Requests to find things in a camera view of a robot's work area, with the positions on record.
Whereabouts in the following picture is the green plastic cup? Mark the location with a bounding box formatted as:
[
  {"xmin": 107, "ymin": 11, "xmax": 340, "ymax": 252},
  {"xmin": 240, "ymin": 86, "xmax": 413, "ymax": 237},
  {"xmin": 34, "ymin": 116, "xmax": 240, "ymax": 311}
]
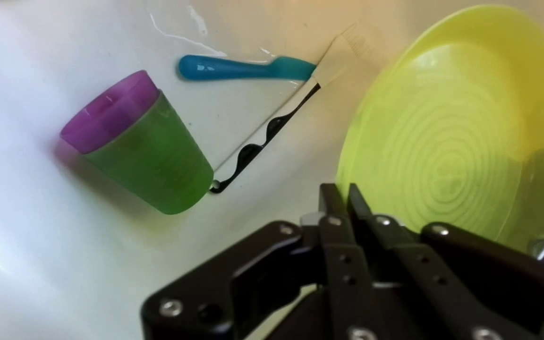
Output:
[{"xmin": 77, "ymin": 92, "xmax": 215, "ymax": 216}]

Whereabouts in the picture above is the blue plastic fork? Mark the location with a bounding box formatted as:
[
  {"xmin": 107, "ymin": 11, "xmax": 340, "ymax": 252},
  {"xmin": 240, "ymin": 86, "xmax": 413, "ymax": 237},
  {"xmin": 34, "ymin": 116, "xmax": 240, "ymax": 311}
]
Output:
[{"xmin": 175, "ymin": 52, "xmax": 319, "ymax": 82}]

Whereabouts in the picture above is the purple plastic cup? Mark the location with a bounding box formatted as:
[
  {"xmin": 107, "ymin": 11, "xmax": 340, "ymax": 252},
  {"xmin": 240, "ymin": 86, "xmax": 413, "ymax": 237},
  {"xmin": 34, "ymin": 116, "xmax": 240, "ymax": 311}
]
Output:
[{"xmin": 58, "ymin": 67, "xmax": 162, "ymax": 156}]

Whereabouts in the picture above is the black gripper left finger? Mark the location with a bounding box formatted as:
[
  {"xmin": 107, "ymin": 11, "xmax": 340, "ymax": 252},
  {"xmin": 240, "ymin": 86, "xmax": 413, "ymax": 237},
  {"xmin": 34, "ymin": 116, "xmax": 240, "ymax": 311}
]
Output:
[{"xmin": 139, "ymin": 181, "xmax": 376, "ymax": 340}]

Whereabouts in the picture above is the white sink basin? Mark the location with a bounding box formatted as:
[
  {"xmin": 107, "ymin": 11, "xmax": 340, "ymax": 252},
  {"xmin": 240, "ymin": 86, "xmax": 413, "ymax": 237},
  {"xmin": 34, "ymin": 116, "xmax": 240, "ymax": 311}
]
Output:
[{"xmin": 0, "ymin": 0, "xmax": 544, "ymax": 340}]

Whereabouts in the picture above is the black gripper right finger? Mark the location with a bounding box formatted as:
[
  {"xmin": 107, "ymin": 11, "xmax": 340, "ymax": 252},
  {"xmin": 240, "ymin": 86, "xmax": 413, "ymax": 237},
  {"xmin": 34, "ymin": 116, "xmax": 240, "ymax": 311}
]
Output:
[{"xmin": 345, "ymin": 181, "xmax": 544, "ymax": 340}]

